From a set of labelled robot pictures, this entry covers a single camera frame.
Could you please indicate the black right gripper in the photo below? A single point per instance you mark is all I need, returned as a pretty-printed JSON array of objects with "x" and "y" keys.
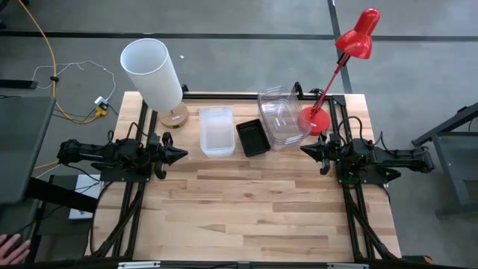
[{"x": 329, "y": 153}]

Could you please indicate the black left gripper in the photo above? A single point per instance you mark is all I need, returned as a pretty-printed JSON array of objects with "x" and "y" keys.
[{"x": 160, "y": 153}]

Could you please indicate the frosted translucent plastic bin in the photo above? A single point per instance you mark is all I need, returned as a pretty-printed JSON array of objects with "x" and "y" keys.
[
  {"x": 216, "y": 130},
  {"x": 218, "y": 155}
]

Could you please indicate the black slotted plastic basket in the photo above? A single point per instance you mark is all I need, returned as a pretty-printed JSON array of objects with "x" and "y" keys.
[{"x": 254, "y": 138}]

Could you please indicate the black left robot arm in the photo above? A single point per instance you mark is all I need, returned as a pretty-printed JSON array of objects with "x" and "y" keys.
[{"x": 93, "y": 151}]

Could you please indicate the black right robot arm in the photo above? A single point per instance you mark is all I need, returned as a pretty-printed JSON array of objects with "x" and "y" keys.
[{"x": 392, "y": 157}]

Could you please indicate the red desk lamp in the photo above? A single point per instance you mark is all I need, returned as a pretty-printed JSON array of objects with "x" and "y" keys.
[{"x": 315, "y": 119}]

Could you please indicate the white cylinder shade lamp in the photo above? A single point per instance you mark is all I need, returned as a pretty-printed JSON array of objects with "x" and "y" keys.
[{"x": 153, "y": 74}]

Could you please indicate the yellow plug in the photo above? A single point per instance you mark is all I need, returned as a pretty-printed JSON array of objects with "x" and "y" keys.
[{"x": 101, "y": 111}]

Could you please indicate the white box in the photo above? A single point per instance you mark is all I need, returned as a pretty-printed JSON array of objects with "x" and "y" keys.
[{"x": 91, "y": 187}]

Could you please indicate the white power adapter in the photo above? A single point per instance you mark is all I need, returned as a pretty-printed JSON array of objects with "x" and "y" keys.
[{"x": 101, "y": 101}]

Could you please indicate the black furniture bar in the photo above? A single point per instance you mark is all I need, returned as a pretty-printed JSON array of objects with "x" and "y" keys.
[{"x": 63, "y": 196}]

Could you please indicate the grey side table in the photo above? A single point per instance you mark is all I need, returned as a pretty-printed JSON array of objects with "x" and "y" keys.
[{"x": 22, "y": 149}]

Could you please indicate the black orange object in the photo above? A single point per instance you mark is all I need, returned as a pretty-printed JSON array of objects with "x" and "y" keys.
[{"x": 425, "y": 258}]

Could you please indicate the black floor bar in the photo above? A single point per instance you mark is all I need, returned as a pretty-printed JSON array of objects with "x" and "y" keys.
[{"x": 18, "y": 84}]

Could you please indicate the person's hand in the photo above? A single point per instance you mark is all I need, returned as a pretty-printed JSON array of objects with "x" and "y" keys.
[{"x": 13, "y": 250}]

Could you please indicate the black aluminium side frame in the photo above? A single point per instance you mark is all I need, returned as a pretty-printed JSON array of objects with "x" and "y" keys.
[
  {"x": 343, "y": 108},
  {"x": 145, "y": 112}
]

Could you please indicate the black frame bracket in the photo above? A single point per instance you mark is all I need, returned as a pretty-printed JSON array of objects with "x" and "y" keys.
[
  {"x": 298, "y": 89},
  {"x": 185, "y": 89}
]

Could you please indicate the black aluminium frame rail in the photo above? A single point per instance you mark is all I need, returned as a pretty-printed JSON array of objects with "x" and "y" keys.
[
  {"x": 224, "y": 96},
  {"x": 205, "y": 266}
]

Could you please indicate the silver metal bracket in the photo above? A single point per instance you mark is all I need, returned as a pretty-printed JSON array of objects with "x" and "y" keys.
[
  {"x": 138, "y": 265},
  {"x": 347, "y": 266}
]

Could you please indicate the grey metal table frame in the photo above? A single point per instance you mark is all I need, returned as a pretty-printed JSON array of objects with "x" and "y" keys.
[{"x": 448, "y": 164}]

